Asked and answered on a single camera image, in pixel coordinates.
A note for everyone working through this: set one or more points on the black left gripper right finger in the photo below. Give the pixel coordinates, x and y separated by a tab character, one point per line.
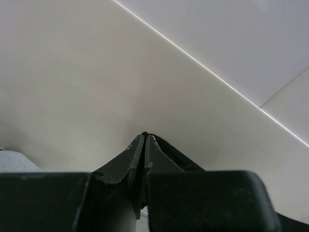
205	200

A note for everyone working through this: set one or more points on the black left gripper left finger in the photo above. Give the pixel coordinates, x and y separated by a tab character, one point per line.
105	200

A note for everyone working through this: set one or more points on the black tank top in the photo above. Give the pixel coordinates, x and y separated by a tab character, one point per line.
178	157

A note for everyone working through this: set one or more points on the grey folded tank top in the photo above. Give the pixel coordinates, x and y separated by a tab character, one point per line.
15	162

